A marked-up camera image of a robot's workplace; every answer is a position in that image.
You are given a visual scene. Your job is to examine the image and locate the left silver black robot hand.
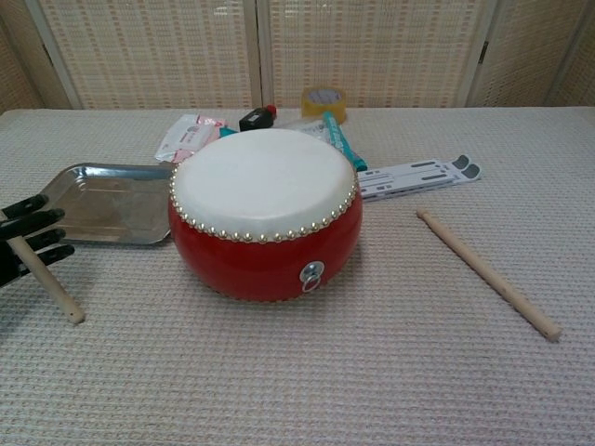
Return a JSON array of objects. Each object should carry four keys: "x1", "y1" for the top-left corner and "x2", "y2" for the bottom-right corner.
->
[{"x1": 0, "y1": 194, "x2": 75, "y2": 289}]

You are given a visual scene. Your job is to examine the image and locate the teal clear snack bag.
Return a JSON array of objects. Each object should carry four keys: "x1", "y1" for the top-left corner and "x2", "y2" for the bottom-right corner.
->
[{"x1": 218, "y1": 111, "x2": 368, "y2": 171}]

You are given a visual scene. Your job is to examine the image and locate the yellowish packing tape roll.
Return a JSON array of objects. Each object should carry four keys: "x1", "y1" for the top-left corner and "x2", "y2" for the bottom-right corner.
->
[{"x1": 300, "y1": 87, "x2": 349, "y2": 125}]

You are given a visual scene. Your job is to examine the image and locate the black bottle red cap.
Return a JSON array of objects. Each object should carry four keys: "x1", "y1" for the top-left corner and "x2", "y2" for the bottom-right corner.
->
[{"x1": 238, "y1": 104, "x2": 278, "y2": 133}]

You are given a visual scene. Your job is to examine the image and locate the pink white wet wipes pack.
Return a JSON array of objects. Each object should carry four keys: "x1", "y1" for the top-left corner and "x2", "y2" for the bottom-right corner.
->
[{"x1": 155, "y1": 113, "x2": 228, "y2": 164}]

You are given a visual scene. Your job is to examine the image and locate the white woven tablecloth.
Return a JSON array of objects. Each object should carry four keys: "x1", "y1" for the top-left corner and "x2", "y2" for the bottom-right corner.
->
[{"x1": 0, "y1": 108, "x2": 595, "y2": 446}]

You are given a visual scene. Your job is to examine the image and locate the white folding laptop stand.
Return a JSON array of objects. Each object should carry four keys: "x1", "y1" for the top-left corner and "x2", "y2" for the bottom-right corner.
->
[{"x1": 357, "y1": 155, "x2": 483, "y2": 202}]

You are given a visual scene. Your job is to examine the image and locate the red drum white skin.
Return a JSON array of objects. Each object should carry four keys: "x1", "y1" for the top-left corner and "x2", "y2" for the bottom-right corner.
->
[{"x1": 167, "y1": 128, "x2": 360, "y2": 304}]

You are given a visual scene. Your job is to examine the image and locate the stainless steel tray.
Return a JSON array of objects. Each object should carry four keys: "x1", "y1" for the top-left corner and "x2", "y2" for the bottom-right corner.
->
[{"x1": 34, "y1": 162, "x2": 178, "y2": 247}]

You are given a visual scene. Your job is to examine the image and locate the woven folding screen panel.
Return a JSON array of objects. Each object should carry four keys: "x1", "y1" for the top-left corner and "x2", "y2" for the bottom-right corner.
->
[
  {"x1": 36, "y1": 0, "x2": 261, "y2": 111},
  {"x1": 471, "y1": 0, "x2": 587, "y2": 109},
  {"x1": 546, "y1": 0, "x2": 595, "y2": 109},
  {"x1": 0, "y1": 0, "x2": 78, "y2": 112},
  {"x1": 255, "y1": 0, "x2": 501, "y2": 111}
]

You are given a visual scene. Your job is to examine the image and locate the wooden drumstick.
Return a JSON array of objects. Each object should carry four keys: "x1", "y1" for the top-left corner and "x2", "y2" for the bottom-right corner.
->
[
  {"x1": 416, "y1": 207, "x2": 562, "y2": 344},
  {"x1": 7, "y1": 236, "x2": 86, "y2": 325}
]

